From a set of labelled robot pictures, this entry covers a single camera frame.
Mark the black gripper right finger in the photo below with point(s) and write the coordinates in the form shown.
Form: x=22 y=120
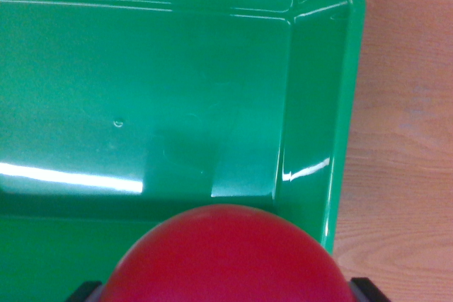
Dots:
x=368 y=289

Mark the red toy apple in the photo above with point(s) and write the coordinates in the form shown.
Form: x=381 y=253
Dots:
x=228 y=259

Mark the green plastic bin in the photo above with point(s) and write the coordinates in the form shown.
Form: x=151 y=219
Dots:
x=159 y=86

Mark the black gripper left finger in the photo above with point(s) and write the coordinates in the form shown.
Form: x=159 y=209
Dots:
x=85 y=291

